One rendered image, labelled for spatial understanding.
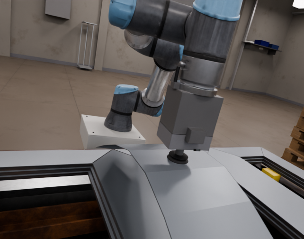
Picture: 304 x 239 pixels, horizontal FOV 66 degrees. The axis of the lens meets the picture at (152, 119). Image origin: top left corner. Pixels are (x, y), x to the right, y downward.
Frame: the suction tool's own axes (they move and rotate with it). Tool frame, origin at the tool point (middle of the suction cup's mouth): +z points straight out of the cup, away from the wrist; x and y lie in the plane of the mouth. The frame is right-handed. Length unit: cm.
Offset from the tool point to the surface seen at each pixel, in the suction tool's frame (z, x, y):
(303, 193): 23, 17, 72
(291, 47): -146, 878, 999
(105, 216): 17.7, 6.4, -10.8
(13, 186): 32, 40, -35
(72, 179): 32, 43, -16
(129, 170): 15.8, 23.1, -1.2
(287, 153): 77, 164, 261
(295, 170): 16, 24, 71
